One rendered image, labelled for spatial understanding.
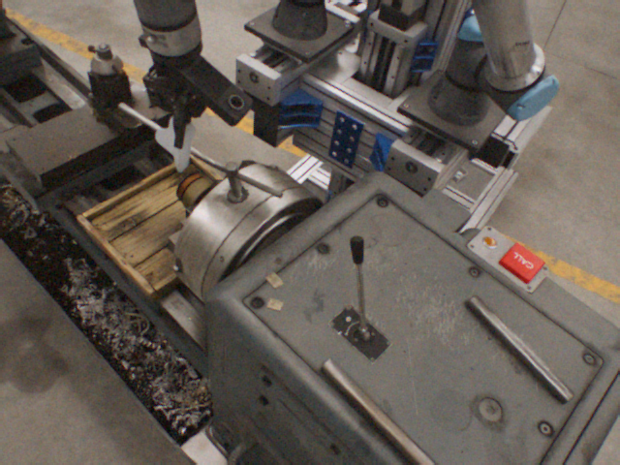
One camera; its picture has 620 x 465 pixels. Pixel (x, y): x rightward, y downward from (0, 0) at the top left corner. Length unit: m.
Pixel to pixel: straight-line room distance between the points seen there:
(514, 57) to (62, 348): 1.85
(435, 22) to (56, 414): 1.78
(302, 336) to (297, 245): 0.17
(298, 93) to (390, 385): 0.98
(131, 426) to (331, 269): 1.37
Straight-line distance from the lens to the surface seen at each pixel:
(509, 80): 1.19
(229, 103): 0.78
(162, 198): 1.47
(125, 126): 1.48
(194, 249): 1.02
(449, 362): 0.86
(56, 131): 1.57
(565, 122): 3.72
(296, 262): 0.89
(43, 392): 2.24
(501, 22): 1.05
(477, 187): 2.69
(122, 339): 1.59
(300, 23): 1.53
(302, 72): 1.58
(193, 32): 0.75
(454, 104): 1.36
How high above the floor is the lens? 1.98
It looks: 51 degrees down
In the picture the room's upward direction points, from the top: 11 degrees clockwise
